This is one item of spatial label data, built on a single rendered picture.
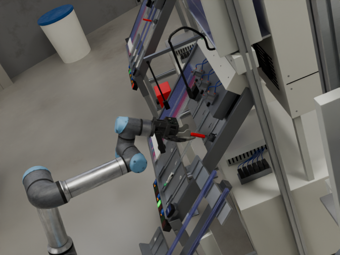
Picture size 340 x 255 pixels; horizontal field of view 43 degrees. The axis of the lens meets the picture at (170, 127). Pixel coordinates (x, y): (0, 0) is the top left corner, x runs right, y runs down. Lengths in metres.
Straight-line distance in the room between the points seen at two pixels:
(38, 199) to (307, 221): 1.26
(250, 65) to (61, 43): 4.54
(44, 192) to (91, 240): 1.50
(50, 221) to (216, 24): 1.08
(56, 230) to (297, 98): 1.16
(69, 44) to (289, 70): 4.51
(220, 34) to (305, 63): 0.37
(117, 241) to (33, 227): 0.84
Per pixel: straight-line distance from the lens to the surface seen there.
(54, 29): 5.84
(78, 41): 5.95
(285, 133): 2.35
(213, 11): 1.48
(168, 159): 2.16
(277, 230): 2.20
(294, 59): 1.68
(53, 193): 1.73
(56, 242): 2.03
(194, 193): 1.88
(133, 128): 1.84
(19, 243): 3.60
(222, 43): 1.53
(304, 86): 1.75
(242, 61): 1.55
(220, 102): 1.70
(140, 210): 3.18
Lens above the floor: 2.11
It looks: 34 degrees down
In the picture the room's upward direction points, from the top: 24 degrees counter-clockwise
